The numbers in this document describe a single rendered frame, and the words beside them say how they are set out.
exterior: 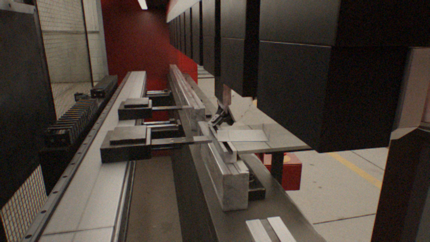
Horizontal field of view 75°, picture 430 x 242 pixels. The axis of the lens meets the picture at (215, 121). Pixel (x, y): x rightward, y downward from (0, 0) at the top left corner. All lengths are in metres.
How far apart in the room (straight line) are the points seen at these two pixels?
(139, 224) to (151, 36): 1.66
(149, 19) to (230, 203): 2.35
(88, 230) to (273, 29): 0.38
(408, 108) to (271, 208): 0.49
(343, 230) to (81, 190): 1.86
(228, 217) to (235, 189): 0.06
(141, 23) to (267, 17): 2.54
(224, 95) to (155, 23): 2.21
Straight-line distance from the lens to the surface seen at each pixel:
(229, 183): 0.64
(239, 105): 0.89
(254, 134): 0.77
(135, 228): 2.12
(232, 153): 0.67
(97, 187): 0.59
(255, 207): 0.70
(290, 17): 0.27
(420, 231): 1.15
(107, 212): 0.51
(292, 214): 0.69
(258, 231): 0.48
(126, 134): 0.70
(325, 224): 2.21
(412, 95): 0.26
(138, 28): 2.83
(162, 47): 2.83
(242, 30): 0.41
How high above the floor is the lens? 1.26
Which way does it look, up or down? 17 degrees down
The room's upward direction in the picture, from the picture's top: straight up
